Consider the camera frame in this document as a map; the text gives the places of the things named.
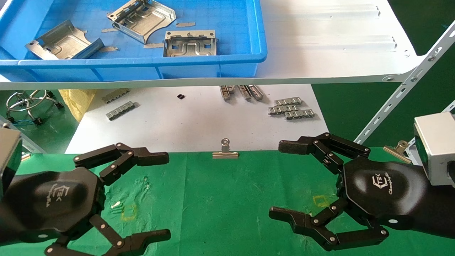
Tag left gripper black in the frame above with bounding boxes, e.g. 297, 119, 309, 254
0, 143, 171, 256

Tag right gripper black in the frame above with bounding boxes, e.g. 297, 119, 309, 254
269, 133, 455, 251

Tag stamped metal bracket part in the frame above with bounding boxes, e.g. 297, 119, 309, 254
163, 30, 218, 57
107, 0, 177, 44
25, 20, 105, 60

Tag green cloth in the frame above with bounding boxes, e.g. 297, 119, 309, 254
0, 148, 455, 256

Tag white board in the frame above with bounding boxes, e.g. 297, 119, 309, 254
65, 84, 331, 154

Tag brass binder clip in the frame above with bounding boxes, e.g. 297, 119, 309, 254
383, 140, 413, 164

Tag yellow plastic bag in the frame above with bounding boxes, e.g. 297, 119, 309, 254
59, 89, 96, 123

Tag chrome stool base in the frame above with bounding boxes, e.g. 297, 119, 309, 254
5, 90, 65, 125

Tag white metal shelf panel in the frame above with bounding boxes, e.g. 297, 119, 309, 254
0, 0, 427, 91

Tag blue plastic bin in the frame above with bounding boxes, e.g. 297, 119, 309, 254
0, 0, 268, 82

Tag right wrist camera silver box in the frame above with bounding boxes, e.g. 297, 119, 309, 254
413, 112, 455, 186

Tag wrist camera silver box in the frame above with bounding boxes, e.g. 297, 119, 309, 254
0, 127, 22, 196
413, 112, 455, 186

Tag left wrist camera silver box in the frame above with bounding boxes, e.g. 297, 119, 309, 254
0, 127, 22, 196

